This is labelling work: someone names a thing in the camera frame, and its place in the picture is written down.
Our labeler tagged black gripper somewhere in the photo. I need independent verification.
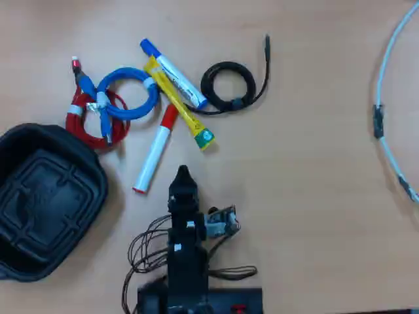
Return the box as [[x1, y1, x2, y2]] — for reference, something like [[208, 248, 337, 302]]
[[167, 165, 208, 243]]

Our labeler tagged yellow instant coffee stick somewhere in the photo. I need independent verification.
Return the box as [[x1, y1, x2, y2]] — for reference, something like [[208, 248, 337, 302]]
[[143, 55, 217, 151]]

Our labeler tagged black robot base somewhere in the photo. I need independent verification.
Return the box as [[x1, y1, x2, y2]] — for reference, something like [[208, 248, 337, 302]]
[[136, 283, 264, 314]]

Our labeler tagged black plastic bowl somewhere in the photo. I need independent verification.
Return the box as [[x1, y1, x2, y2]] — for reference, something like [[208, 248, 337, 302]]
[[0, 122, 109, 283]]

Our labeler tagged red capped whiteboard marker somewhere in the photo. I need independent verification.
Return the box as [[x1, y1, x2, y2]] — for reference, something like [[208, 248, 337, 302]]
[[132, 103, 180, 196]]

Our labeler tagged blue capped whiteboard marker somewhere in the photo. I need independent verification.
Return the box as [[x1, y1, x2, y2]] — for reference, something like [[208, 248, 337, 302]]
[[139, 38, 209, 111]]

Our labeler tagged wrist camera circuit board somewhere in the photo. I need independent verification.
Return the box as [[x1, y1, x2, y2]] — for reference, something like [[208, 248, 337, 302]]
[[204, 205, 242, 239]]

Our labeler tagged dark motor wire bundle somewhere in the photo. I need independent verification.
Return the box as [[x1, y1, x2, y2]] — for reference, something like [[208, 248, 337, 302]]
[[122, 214, 173, 313]]

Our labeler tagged blue coiled USB cable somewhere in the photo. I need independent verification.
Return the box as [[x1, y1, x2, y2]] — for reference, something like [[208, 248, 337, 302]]
[[78, 67, 161, 147]]

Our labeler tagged black coiled cable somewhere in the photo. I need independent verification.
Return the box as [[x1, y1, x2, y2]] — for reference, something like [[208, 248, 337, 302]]
[[183, 34, 271, 116]]

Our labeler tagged dark camera cable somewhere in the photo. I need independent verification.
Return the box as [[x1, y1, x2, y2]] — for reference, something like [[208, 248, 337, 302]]
[[206, 234, 258, 281]]

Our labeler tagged red coiled USB cable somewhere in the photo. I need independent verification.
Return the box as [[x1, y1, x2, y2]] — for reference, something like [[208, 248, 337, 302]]
[[64, 56, 131, 151]]

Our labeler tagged white cable with black tape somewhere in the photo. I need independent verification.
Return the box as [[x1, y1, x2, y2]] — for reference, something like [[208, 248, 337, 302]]
[[373, 0, 419, 204]]

